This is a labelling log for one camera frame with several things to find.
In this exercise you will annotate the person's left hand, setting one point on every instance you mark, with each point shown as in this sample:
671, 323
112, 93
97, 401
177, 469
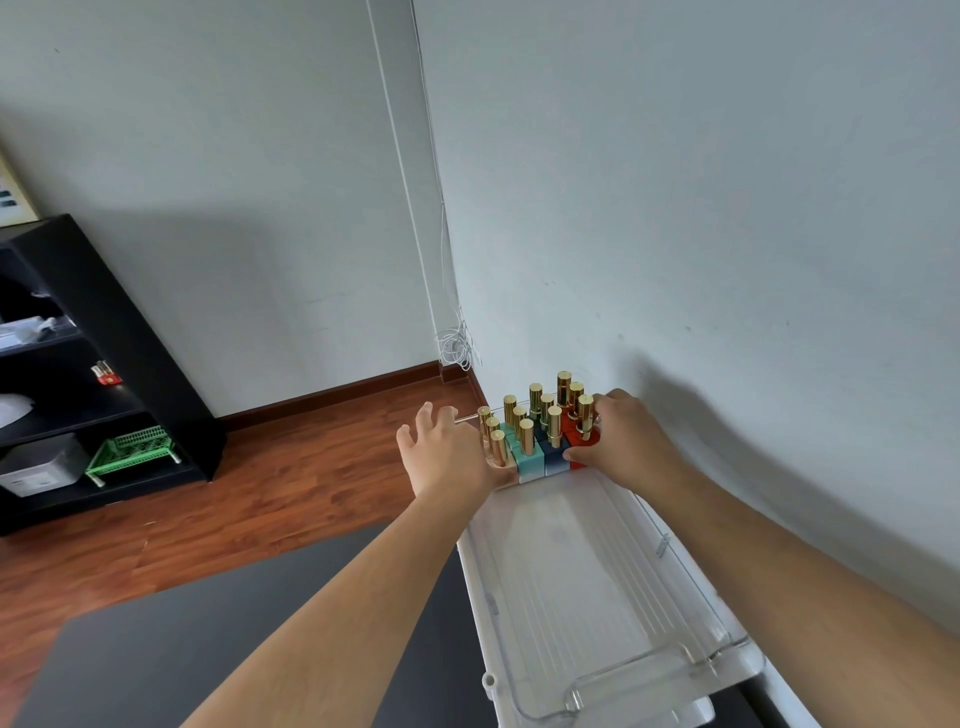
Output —
442, 457

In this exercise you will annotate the person's right hand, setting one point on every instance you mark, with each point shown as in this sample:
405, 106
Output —
626, 442

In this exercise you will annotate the person's left little finger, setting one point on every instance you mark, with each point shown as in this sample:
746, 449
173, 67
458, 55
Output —
407, 436

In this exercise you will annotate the person's left middle finger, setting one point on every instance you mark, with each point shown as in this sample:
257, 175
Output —
451, 418

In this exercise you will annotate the person's right thumb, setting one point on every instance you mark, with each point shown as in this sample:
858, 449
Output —
583, 453

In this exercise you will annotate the red nail polish bottle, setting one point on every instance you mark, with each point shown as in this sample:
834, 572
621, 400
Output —
583, 442

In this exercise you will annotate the pink nail polish bottle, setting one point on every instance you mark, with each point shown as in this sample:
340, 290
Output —
499, 450

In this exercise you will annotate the person's right forearm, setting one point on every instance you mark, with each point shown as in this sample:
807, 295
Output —
787, 592

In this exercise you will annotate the person's left forearm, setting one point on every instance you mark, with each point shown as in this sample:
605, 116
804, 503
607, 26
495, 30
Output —
352, 600

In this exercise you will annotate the cluster of gold-capped polish bottles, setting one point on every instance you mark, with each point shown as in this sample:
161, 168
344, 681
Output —
541, 435

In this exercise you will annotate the brown wooden baseboard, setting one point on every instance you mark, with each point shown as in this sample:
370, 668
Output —
337, 394

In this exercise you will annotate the clear plastic storage bin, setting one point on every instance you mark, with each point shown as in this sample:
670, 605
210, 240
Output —
600, 585

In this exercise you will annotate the white plastic tray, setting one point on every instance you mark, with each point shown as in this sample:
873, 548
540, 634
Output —
478, 637

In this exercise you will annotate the black shelf unit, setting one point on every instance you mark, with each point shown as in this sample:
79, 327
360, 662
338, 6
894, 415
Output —
142, 390

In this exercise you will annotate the green plastic basket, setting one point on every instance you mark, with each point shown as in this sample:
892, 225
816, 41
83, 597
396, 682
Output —
131, 450

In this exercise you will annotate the small red packet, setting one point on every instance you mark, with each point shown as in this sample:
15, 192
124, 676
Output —
106, 373

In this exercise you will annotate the grey storage box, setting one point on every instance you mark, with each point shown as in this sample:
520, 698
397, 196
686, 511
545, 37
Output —
41, 465

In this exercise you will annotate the white plastic bag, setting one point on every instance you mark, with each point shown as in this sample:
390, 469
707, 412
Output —
30, 331

